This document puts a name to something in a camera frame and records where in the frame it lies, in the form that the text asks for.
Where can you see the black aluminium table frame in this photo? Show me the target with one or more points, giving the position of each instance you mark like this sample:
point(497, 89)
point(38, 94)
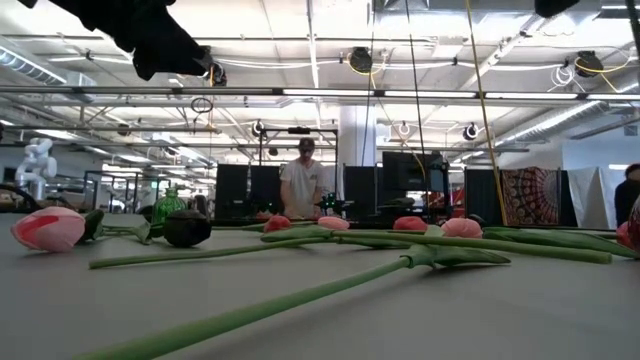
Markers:
point(240, 221)

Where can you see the red patterned tapestry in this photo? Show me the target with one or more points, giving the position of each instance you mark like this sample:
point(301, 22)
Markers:
point(530, 195)

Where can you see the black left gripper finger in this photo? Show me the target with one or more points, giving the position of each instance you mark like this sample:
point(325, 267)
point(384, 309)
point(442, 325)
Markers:
point(170, 57)

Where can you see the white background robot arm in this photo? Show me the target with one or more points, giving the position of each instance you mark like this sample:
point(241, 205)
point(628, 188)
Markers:
point(37, 165)

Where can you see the white hanging cloth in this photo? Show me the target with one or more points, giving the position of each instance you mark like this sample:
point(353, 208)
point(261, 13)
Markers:
point(597, 197)

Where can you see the black monitor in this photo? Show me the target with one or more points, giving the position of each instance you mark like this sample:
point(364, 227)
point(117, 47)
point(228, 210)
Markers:
point(407, 170)

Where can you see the black background robot arm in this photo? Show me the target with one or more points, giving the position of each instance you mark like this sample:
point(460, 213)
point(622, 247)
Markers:
point(332, 204)

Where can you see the black partition panel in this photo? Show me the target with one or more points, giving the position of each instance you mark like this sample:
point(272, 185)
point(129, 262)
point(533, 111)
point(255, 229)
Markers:
point(480, 197)
point(230, 190)
point(360, 192)

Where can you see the pink artificial tulip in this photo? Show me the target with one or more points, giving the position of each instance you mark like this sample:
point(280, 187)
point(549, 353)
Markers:
point(47, 229)
point(461, 227)
point(333, 223)

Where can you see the black metal gantry frame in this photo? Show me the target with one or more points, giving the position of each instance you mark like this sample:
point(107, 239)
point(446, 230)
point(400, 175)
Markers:
point(299, 130)

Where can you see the person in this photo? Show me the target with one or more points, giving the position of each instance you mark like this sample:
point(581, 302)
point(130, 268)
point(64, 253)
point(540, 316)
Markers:
point(301, 185)
point(627, 197)

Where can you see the red artificial tulip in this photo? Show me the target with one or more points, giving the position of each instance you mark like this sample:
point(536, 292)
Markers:
point(622, 235)
point(410, 223)
point(276, 223)

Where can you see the green glass vase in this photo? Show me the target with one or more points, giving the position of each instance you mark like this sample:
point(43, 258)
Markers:
point(167, 202)

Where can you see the overhead beam with light strips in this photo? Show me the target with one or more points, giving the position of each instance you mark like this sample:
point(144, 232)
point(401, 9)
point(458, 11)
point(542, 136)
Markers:
point(125, 90)

